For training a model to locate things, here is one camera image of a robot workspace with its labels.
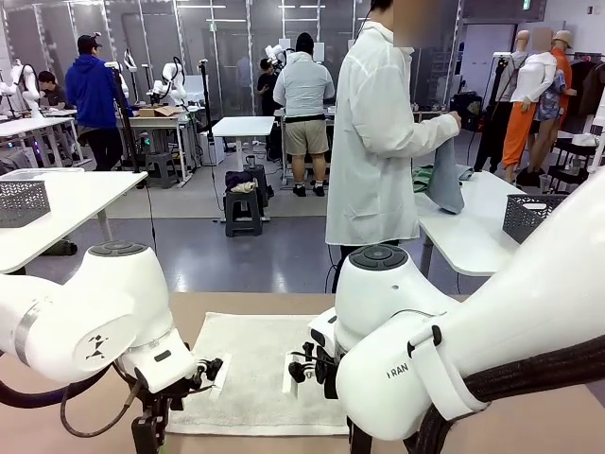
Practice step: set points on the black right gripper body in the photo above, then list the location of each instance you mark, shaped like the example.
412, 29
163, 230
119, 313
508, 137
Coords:
361, 440

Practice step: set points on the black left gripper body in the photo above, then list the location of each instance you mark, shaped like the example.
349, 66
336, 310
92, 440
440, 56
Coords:
149, 435

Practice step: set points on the white towel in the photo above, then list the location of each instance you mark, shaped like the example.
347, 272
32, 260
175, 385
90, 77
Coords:
255, 340

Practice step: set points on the green towel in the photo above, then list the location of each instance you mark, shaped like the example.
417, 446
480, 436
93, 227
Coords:
422, 179

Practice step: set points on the grey mesh basket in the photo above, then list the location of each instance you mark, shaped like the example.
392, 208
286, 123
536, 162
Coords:
524, 217
23, 203

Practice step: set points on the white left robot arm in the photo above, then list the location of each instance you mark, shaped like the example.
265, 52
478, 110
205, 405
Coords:
71, 307

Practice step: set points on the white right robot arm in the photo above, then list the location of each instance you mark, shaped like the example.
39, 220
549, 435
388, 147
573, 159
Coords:
472, 340

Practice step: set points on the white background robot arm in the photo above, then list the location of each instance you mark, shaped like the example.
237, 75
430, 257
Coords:
275, 54
170, 80
26, 85

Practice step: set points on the dark shoe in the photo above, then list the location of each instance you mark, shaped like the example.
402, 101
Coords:
61, 248

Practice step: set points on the white side table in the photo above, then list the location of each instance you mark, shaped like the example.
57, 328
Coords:
454, 236
94, 189

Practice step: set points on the grey step stool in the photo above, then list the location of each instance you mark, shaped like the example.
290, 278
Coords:
243, 213

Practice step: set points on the low grey plastic stool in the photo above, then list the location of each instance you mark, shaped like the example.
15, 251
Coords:
161, 168

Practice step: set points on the pile of dark clothes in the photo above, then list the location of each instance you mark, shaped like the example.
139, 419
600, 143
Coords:
238, 182

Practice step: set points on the person in white shirt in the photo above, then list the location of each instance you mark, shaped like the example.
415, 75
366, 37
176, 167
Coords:
373, 142

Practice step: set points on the black tripod pole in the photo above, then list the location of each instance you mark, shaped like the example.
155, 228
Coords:
206, 104
124, 118

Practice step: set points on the white standing desk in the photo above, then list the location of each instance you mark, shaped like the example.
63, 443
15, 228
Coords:
243, 127

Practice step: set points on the open cardboard box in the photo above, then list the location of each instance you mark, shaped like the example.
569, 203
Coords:
158, 111

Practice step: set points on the black trolley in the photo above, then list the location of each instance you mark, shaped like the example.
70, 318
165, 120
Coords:
569, 165

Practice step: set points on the mannequin with orange trousers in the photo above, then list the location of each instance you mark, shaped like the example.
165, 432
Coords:
517, 132

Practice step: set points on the person in blue hoodie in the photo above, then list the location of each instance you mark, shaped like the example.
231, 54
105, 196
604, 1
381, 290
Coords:
92, 94

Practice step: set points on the person in grey hoodie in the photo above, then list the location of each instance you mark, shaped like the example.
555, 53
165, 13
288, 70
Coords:
302, 94

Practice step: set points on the seated person in black shirt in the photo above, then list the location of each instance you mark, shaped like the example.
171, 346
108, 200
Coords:
51, 92

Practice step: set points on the white ladder rack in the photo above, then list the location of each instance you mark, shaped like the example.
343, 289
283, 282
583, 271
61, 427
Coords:
599, 146

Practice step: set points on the mannequin with white top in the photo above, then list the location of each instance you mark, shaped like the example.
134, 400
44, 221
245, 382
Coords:
539, 78

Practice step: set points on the rack of dark garments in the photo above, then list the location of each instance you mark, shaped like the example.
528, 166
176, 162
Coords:
591, 90

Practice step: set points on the mannequin with orange shirt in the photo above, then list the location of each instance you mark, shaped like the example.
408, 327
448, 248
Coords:
562, 61

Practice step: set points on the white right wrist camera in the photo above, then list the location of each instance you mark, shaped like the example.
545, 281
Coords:
292, 378

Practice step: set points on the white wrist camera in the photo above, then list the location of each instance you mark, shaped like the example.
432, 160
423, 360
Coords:
292, 378
221, 376

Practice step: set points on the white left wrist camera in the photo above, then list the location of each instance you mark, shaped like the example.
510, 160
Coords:
221, 376

